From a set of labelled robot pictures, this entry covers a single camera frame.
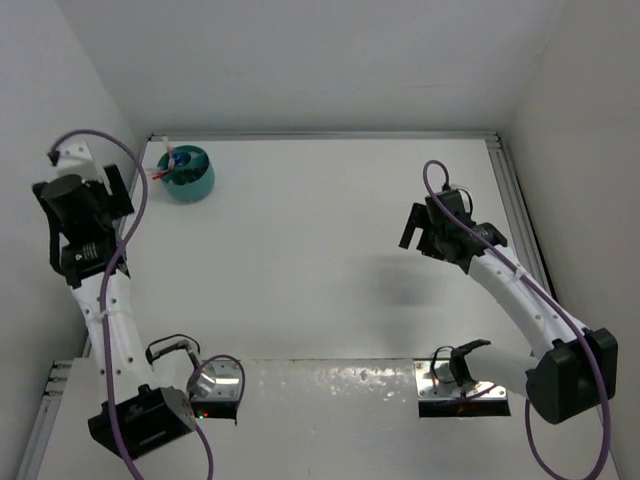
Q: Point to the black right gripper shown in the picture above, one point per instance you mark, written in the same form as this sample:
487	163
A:
420	218

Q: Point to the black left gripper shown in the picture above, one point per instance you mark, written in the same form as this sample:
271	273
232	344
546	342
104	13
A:
116	202

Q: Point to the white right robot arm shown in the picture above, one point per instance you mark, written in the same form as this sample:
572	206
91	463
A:
572	367

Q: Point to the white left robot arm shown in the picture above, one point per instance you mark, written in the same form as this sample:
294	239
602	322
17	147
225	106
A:
138	413

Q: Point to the teal round organizer container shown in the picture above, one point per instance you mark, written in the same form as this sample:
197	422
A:
190	181

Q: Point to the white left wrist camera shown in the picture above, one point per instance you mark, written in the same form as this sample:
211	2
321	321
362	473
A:
74	157

